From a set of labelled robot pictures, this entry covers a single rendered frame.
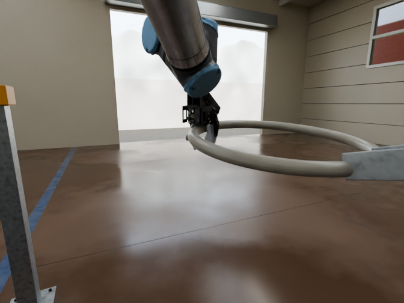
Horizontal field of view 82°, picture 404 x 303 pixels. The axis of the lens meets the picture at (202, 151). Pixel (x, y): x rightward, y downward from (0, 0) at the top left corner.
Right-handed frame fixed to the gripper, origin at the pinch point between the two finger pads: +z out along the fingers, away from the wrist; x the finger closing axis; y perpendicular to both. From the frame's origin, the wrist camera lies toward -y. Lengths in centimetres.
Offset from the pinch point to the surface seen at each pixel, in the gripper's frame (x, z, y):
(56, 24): -507, -132, -252
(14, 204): -80, 33, 27
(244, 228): -14, 94, -96
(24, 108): -544, 39, -178
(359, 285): 62, 88, -71
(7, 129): -81, 0, 23
